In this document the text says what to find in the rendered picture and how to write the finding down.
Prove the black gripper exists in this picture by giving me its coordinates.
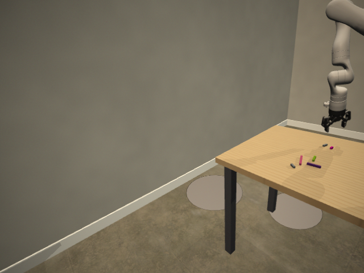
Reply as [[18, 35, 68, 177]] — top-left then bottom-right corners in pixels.
[[321, 109, 351, 133]]

